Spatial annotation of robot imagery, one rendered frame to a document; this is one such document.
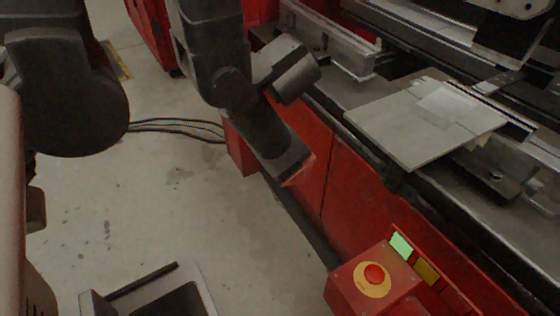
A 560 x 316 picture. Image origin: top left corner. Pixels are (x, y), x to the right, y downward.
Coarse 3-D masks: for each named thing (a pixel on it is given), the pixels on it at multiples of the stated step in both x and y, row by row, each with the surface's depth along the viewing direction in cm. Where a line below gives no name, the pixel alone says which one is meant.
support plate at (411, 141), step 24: (408, 96) 66; (360, 120) 60; (384, 120) 60; (408, 120) 60; (480, 120) 60; (504, 120) 60; (384, 144) 55; (408, 144) 55; (432, 144) 55; (456, 144) 55; (408, 168) 51
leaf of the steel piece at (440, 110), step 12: (432, 96) 66; (444, 96) 66; (408, 108) 62; (420, 108) 60; (432, 108) 63; (444, 108) 63; (456, 108) 63; (468, 108) 63; (432, 120) 59; (444, 120) 57; (456, 120) 60
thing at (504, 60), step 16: (496, 16) 56; (480, 32) 60; (496, 32) 57; (512, 32) 55; (528, 32) 53; (544, 32) 53; (480, 48) 61; (496, 48) 58; (512, 48) 56; (528, 48) 54; (512, 64) 58
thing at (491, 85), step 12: (540, 48) 73; (528, 60) 71; (540, 60) 69; (552, 60) 69; (504, 72) 72; (516, 72) 72; (528, 72) 71; (540, 72) 69; (552, 72) 68; (480, 84) 68; (492, 84) 68; (504, 84) 68; (540, 84) 70; (552, 84) 70
